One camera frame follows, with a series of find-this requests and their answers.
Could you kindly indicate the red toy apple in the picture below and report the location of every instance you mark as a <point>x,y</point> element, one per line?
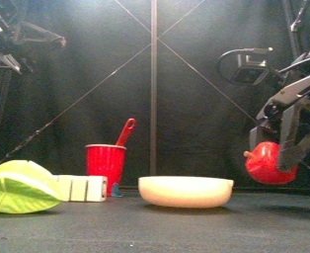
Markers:
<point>263,166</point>

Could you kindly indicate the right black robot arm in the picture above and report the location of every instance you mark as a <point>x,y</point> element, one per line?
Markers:
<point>301,39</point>

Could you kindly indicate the white bowl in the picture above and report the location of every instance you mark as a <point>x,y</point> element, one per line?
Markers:
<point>185,191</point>

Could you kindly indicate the red plastic cup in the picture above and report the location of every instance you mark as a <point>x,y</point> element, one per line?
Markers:
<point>105,164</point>

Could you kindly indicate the small blue object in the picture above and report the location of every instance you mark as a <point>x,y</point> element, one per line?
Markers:
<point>116,191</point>

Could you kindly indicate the green toy leafy cabbage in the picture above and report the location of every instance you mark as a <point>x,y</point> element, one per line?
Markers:
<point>19,189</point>

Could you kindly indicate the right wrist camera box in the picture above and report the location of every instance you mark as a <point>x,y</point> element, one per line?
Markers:
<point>249,70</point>

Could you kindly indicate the vertical metal frame pole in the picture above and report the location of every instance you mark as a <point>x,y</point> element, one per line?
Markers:
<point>153,85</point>

